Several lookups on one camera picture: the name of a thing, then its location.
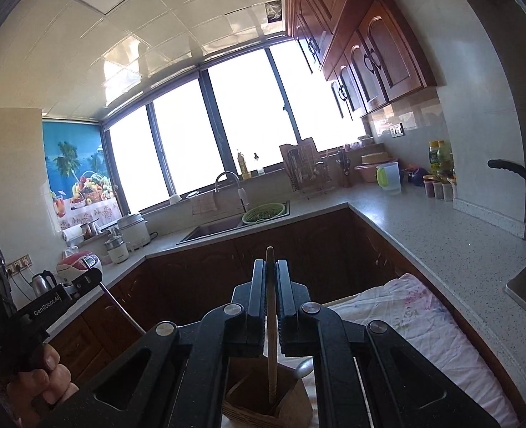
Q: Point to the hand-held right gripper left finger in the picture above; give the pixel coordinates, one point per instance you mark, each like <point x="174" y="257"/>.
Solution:
<point x="259" y="303"/>

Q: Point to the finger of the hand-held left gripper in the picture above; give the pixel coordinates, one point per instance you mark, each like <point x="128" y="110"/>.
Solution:
<point x="87" y="281"/>

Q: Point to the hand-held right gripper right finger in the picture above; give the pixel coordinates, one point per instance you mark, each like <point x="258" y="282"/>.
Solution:
<point x="285" y="303"/>

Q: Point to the wooden chopstick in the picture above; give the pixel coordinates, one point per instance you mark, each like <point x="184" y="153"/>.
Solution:
<point x="271" y="303"/>

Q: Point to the metal chopstick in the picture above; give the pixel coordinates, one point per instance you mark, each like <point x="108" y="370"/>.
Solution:
<point x="120" y="307"/>

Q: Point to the wooden utensil holder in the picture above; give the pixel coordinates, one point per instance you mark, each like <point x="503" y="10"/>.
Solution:
<point x="289" y="405"/>

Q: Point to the person's left hand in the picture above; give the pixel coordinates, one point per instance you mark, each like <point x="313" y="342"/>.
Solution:
<point x="35" y="388"/>

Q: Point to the pink and white rice cooker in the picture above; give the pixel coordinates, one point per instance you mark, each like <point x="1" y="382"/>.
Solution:
<point x="78" y="265"/>

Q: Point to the steel electric kettle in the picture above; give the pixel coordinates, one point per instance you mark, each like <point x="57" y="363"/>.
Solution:
<point x="43" y="283"/>

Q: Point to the small white electric steamer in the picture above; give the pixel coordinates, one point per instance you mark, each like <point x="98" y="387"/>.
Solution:
<point x="118" y="249"/>

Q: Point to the paper towel roll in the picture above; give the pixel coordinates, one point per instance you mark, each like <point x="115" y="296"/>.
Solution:
<point x="72" y="234"/>

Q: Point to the metal spoon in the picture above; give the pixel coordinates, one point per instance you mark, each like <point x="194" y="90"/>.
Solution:
<point x="303" y="368"/>

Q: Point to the tall white rice cooker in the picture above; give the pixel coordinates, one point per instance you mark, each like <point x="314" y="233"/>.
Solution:
<point x="134" y="232"/>

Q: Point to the wooden lower cabinets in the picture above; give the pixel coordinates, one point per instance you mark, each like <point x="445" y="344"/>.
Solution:
<point x="200" y="267"/>

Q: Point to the wooden cabinets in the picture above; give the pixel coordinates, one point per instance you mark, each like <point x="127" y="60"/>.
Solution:
<point x="200" y="267"/>
<point x="379" y="44"/>

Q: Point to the kitchen sink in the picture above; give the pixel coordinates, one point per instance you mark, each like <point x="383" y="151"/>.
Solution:
<point x="209" y="229"/>

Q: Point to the green colander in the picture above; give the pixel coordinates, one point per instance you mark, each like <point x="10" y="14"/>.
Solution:
<point x="263" y="214"/>

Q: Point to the metal kitchen faucet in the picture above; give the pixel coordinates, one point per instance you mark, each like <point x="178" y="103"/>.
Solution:
<point x="244" y="196"/>

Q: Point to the hanging dish cloth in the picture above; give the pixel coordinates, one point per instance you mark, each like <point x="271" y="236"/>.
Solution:
<point x="205" y="204"/>

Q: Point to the small white bowl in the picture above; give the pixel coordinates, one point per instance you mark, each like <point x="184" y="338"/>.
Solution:
<point x="175" y="199"/>

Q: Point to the yellow dish soap bottle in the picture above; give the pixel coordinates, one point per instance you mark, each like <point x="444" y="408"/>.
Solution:
<point x="243" y="167"/>

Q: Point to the white floral tablecloth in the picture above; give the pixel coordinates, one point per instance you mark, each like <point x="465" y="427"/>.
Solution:
<point x="423" y="321"/>

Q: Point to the knife block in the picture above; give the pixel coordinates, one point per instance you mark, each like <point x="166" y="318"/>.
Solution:
<point x="344" y="169"/>

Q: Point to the wooden cutting board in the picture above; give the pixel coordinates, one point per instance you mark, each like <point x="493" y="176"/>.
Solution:
<point x="289" y="148"/>

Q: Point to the pink basin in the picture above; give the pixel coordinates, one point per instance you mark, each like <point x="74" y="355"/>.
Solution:
<point x="370" y="171"/>

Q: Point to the white pitcher green lid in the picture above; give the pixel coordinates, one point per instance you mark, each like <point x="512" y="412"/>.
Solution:
<point x="389" y="180"/>

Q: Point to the purple container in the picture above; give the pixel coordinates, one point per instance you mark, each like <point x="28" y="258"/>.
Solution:
<point x="417" y="177"/>

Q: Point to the large kitchen window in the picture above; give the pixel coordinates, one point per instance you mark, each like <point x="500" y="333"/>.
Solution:
<point x="245" y="120"/>

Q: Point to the row of spice jars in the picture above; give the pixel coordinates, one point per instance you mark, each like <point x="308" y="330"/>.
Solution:
<point x="439" y="187"/>

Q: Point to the yellow oil bottle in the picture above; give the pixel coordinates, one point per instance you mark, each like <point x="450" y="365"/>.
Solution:
<point x="433" y="158"/>
<point x="446" y="157"/>

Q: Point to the black wok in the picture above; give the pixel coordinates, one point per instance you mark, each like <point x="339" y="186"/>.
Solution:
<point x="508" y="167"/>

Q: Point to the wooden upper cabinets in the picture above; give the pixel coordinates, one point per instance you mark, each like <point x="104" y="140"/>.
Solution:
<point x="379" y="44"/>

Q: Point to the wall socket strip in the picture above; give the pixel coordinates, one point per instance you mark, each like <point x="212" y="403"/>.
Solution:
<point x="18" y="264"/>

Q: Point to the tropical fruit wall poster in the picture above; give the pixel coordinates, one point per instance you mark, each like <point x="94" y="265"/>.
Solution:
<point x="75" y="165"/>

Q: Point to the white wall socket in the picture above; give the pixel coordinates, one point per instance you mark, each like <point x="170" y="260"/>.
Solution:
<point x="397" y="130"/>

